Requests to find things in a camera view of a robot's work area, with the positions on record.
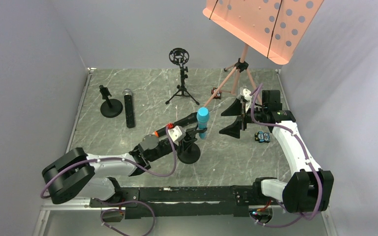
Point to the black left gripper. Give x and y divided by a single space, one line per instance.
187 136

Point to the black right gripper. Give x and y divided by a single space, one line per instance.
243 118

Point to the black clip desk mic stand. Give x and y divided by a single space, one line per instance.
194 156

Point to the black microphone orange end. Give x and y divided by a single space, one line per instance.
190 119

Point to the blue microphone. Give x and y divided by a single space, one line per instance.
202 119

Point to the black small desk mic stand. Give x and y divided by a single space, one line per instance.
111 107

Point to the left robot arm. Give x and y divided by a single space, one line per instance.
81 174

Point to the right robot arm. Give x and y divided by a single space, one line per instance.
309 187

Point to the pink music stand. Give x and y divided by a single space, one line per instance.
273 28

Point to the red owl toy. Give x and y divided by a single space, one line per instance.
216 94

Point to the black microphone silver grille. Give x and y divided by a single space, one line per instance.
129 109

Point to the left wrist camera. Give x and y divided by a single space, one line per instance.
175 133

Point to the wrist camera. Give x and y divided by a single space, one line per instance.
244 95
175 133

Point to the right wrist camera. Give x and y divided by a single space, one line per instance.
244 95

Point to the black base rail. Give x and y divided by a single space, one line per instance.
232 200

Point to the black tripod shock mount stand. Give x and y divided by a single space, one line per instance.
180 56

